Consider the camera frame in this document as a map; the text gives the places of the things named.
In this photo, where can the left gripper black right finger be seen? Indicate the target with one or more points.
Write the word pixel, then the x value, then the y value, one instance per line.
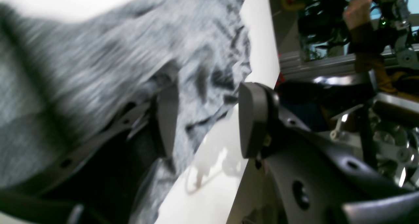
pixel 319 182

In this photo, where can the person's hand in background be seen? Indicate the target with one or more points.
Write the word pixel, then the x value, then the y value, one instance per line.
pixel 357 13

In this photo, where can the grey long-sleeve T-shirt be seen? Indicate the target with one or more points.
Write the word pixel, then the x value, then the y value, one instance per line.
pixel 64 83

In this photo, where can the person's dark sleeved forearm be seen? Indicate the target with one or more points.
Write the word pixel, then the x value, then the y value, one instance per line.
pixel 368 56

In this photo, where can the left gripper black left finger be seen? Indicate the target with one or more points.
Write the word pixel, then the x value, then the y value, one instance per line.
pixel 104 179

